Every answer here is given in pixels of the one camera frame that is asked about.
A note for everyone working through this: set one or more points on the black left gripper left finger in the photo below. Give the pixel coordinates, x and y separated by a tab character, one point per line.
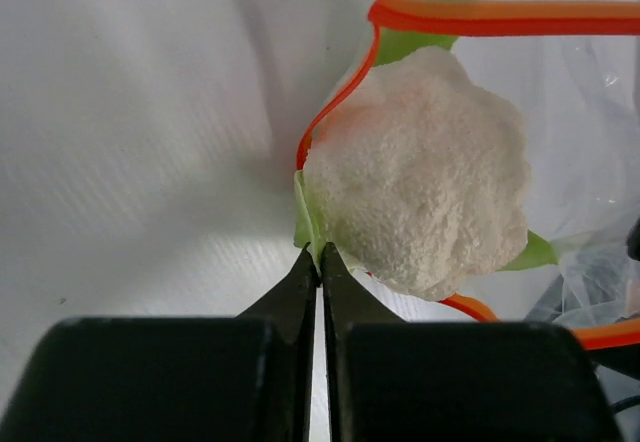
242	378

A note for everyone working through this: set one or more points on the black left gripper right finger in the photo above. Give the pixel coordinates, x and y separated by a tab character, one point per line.
393	380

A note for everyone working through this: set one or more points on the white cauliflower with green leaves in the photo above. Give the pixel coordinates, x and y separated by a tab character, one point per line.
415	172

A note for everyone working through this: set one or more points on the clear zip bag orange zipper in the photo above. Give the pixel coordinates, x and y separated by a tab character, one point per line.
561	67

